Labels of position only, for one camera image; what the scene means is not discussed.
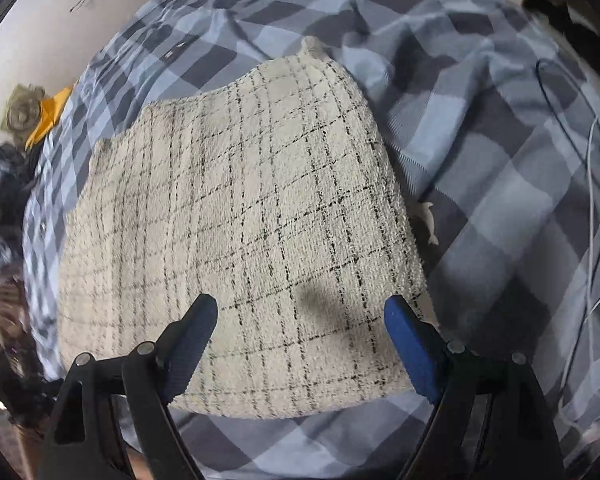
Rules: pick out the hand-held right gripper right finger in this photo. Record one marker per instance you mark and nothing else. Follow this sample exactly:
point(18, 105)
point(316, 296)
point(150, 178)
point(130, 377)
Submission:
point(412, 345)

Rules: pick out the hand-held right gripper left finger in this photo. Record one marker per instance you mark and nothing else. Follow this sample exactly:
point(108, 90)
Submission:
point(187, 345)

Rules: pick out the cream plaid jacket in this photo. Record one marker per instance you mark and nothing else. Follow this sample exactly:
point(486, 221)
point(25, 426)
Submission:
point(240, 210)

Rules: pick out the beige small fan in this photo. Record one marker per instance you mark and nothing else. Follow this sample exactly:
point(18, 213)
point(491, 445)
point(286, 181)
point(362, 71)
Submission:
point(22, 110)

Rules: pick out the yellow cloth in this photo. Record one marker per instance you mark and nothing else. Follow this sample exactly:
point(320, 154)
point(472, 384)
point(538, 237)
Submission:
point(47, 117)

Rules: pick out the cluttered shelf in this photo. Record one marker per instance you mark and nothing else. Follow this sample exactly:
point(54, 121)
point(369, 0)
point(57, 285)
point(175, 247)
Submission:
point(10, 360)

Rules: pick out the blue checkered bed sheet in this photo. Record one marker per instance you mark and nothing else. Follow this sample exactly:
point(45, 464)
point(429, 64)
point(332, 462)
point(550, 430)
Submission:
point(480, 160)

